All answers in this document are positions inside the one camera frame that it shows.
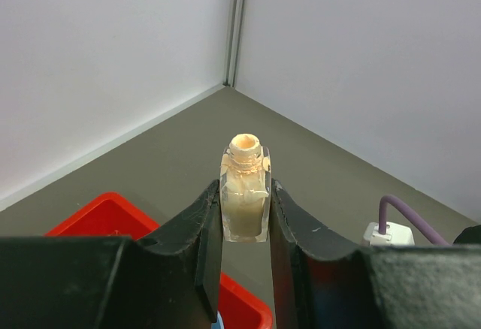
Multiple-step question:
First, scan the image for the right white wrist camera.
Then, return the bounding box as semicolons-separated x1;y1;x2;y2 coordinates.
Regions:
362;222;415;246

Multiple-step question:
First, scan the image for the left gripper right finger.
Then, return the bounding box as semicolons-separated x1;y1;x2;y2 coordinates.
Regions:
270;181;480;328

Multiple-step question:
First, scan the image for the nail polish bottle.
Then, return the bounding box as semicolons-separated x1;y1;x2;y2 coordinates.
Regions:
219;134;271;243

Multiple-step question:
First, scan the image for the blue plastic cup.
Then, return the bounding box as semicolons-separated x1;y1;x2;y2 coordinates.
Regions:
211;312;225;329

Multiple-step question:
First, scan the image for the red plastic tray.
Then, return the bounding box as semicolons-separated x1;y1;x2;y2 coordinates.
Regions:
47;192;274;329

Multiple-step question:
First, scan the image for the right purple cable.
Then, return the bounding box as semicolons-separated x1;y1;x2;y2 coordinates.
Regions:
377;195;452;247

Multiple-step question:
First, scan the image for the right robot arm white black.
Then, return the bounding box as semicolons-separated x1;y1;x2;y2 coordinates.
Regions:
453;225;481;245

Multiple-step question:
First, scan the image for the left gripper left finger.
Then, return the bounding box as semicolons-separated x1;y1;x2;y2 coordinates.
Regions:
1;180;222;328

